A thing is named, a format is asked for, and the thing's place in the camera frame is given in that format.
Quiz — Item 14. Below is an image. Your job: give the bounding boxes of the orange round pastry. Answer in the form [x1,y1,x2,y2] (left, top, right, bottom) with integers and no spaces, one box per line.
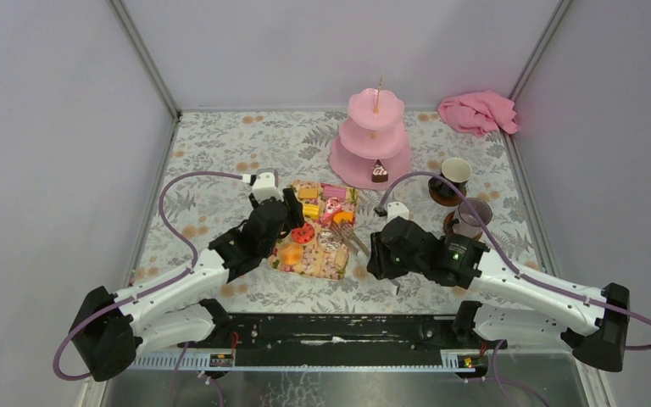
[278,242,304,266]

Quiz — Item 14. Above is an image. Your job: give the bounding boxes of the brown wooden saucer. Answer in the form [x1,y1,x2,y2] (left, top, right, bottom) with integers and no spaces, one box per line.
[443,211,483,240]
[429,189,462,207]

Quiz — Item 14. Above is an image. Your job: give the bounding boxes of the metal tongs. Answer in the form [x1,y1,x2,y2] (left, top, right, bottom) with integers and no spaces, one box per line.
[331,220,403,296]

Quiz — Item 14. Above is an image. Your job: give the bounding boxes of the red donut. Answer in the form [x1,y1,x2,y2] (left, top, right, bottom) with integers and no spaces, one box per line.
[291,222,316,245]

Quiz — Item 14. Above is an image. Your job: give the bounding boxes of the floral dessert tray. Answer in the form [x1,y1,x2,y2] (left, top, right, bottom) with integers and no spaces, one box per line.
[268,180,359,280]

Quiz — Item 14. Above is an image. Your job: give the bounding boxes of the purple mug black handle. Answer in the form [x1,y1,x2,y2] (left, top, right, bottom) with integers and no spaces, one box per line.
[445,198,493,240]

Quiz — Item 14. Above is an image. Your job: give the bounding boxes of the chocolate drizzle donut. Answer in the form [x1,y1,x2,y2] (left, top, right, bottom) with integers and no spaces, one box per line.
[317,229,343,253]

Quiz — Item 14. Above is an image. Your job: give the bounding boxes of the chocolate cake piece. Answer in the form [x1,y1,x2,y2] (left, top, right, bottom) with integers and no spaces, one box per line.
[371,160,389,183]

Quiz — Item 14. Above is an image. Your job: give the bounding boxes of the black mug white inside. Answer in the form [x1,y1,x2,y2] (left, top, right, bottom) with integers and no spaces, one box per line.
[428,157,472,198]

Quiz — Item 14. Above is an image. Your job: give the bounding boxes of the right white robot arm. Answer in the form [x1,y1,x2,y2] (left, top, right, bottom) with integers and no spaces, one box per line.
[367,217,630,372]

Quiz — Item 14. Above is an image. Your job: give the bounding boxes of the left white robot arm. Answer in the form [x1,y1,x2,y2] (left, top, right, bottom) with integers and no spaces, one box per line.
[65,187,305,382]

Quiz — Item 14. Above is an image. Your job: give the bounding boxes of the orange tart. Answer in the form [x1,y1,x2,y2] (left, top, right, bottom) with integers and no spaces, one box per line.
[331,211,355,225]

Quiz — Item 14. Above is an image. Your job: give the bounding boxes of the yellow roll cake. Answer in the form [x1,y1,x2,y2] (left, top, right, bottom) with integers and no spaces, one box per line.
[303,203,320,220]

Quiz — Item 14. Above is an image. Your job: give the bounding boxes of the strawberry cream cake slice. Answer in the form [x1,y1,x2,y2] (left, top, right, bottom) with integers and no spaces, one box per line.
[321,198,342,226]

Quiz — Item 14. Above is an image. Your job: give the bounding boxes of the tan biscuit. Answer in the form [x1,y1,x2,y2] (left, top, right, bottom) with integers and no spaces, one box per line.
[298,187,319,200]

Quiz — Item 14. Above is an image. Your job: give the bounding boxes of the pink wafer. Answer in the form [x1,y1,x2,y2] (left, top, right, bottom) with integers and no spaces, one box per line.
[321,184,348,202]

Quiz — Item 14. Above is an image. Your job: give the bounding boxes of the floral tablecloth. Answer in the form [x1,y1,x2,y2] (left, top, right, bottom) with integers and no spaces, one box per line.
[132,111,542,314]

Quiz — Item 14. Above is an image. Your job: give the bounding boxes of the pink three-tier cake stand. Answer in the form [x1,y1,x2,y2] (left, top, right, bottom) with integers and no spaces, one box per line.
[329,86,412,191]

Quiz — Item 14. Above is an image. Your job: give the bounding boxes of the pink cloth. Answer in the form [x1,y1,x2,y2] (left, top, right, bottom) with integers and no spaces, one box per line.
[437,90,520,137]

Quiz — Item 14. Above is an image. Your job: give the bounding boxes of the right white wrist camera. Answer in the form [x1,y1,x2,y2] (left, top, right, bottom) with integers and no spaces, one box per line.
[374,201,410,222]

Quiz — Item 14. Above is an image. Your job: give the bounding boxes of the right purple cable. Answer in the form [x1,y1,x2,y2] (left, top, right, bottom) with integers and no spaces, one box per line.
[380,170,651,352]

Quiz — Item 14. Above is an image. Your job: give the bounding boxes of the purple cable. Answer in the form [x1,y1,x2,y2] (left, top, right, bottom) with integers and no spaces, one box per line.
[380,170,651,352]
[53,170,254,382]

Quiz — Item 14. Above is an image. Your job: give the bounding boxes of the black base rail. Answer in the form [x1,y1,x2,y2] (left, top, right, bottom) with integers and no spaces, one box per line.
[176,311,509,372]

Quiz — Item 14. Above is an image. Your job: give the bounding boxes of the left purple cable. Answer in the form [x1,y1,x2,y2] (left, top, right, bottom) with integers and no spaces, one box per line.
[53,170,254,382]

